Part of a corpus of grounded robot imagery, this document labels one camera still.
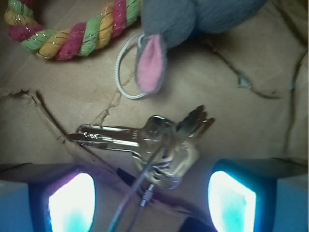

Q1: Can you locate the silver key bunch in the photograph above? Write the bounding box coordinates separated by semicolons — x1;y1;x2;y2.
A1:
68;104;216;232

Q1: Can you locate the brown paper bag bin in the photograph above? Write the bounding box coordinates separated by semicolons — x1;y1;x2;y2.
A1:
0;0;308;232

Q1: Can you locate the multicolour rope ring toy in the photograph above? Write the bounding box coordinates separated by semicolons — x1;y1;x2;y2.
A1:
4;0;143;60

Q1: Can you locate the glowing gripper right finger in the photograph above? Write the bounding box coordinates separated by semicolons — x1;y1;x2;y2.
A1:
208;159;276;232

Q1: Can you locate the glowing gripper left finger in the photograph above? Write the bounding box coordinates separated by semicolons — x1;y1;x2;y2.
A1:
28;165;96;232

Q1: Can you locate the grey plush mouse toy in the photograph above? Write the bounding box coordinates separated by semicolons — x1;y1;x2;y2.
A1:
114;0;269;100

